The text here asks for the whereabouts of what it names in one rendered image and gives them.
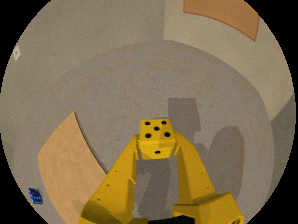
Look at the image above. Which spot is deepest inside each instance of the blue die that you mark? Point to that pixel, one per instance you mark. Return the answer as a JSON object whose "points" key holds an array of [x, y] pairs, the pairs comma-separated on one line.
{"points": [[35, 196]]}

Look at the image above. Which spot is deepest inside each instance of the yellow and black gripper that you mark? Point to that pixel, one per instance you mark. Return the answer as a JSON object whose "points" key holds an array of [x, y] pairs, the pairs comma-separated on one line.
{"points": [[199, 203]]}

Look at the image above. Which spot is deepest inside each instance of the yellow die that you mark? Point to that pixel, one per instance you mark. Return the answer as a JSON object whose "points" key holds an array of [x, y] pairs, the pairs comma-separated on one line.
{"points": [[157, 139]]}

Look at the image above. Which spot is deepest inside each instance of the tan mat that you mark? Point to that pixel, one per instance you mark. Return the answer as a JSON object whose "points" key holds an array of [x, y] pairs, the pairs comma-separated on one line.
{"points": [[69, 169]]}

